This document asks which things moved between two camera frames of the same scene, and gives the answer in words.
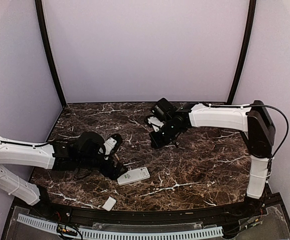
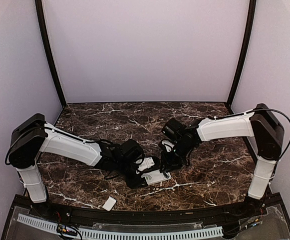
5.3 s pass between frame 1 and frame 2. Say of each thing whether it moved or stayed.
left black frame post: stayed
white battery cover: stayed
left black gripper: moved
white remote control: moved
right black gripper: moved
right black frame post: stayed
